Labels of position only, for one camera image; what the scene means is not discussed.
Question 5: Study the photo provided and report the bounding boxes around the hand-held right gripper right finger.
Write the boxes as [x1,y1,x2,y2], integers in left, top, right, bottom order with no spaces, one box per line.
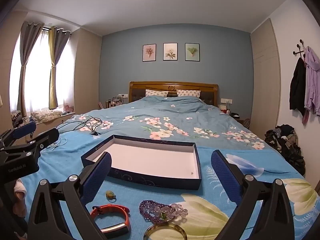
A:
[211,150,295,240]

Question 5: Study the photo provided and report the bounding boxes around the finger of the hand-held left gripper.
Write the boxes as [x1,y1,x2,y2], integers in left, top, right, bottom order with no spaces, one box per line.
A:
[7,127,60,155]
[0,122,37,146]

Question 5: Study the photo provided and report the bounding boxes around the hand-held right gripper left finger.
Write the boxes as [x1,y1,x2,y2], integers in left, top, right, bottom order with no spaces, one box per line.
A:
[27,152,112,240]

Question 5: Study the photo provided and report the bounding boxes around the orange smart band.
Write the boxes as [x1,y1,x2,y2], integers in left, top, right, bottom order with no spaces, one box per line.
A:
[90,204,130,239]

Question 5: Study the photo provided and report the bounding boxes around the dark blue shallow box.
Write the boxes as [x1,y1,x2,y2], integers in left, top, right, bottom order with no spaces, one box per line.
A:
[80,134,202,190]

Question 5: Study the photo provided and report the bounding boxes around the clear crystal bead bracelet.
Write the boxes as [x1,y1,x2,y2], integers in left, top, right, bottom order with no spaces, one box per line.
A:
[160,202,188,218]

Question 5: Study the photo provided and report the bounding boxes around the purple bead bracelet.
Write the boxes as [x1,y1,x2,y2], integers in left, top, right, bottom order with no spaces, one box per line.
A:
[139,200,175,224]

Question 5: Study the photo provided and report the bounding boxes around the olive yellow bangle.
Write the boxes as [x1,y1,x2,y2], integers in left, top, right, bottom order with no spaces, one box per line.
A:
[143,224,187,240]

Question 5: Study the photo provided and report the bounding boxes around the person's left forearm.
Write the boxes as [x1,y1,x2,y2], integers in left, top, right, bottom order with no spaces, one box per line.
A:
[14,179,27,217]

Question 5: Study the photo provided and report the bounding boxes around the dark patterned cloth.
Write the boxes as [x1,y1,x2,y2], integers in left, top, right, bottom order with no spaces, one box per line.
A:
[11,110,28,128]

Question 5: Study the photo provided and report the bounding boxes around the crumpled light bedding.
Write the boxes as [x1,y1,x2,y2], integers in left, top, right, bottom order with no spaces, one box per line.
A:
[31,109,62,123]

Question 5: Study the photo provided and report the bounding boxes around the grey and olive curtain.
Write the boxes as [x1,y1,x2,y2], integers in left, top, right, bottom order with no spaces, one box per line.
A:
[20,21,45,117]
[48,26,72,110]

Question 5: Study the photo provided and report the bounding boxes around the bedside table clutter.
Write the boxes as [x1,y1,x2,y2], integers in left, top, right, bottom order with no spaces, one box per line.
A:
[219,104,241,118]

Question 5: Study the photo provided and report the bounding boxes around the pile of dark clothes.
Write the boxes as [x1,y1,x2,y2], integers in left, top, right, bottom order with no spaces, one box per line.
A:
[264,124,306,175]

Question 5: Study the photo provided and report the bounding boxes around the bedside bottles and clutter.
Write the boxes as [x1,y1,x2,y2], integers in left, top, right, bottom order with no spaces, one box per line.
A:
[99,95,125,109]

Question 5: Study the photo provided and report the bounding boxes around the blue floral duvet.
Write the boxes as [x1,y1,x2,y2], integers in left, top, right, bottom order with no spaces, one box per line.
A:
[57,96,273,150]

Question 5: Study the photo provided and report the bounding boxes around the white patterned pillow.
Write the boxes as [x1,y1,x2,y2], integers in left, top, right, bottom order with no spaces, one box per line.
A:
[176,89,201,98]
[146,89,169,97]

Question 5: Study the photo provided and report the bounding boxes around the beige wardrobe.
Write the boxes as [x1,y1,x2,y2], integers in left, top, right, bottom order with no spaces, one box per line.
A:
[250,17,280,140]

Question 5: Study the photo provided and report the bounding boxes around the wooden headboard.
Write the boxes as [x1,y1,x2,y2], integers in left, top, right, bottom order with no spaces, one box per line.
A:
[129,81,219,105]

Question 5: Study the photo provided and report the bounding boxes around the black jacket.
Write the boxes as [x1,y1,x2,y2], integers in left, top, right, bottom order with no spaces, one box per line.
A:
[289,57,307,117]

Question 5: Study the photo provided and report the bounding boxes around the framed green leaf picture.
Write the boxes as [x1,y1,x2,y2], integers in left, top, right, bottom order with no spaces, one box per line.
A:
[185,43,201,62]

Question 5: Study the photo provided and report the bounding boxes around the purple jacket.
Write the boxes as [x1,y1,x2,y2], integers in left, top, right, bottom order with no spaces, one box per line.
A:
[302,46,320,125]

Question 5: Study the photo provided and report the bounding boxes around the framed white flower picture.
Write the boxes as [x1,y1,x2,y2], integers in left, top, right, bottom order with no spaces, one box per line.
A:
[163,43,178,61]

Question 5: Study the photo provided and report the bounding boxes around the white cable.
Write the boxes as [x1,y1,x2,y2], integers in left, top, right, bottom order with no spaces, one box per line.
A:
[41,137,68,153]

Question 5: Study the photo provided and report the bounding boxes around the black cables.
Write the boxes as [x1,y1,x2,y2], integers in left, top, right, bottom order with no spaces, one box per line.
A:
[56,117,103,137]

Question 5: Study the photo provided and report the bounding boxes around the black wall coat rack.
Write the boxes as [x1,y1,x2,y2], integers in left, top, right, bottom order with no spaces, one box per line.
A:
[293,39,307,61]

